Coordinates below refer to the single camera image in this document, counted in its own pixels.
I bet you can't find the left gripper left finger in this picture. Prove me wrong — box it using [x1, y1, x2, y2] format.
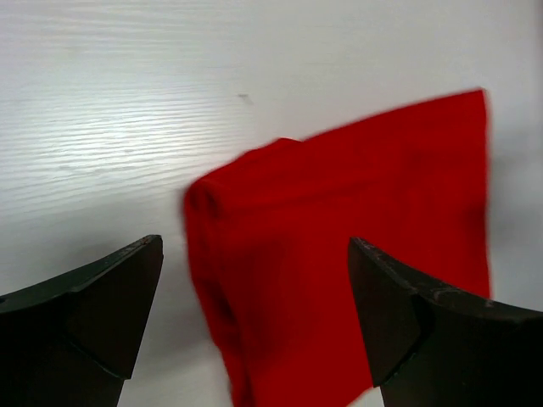
[1, 235, 164, 406]

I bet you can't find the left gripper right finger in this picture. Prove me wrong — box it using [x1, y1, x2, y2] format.
[348, 237, 542, 406]

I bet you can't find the red t shirt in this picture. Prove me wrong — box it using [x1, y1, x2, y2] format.
[182, 89, 490, 406]

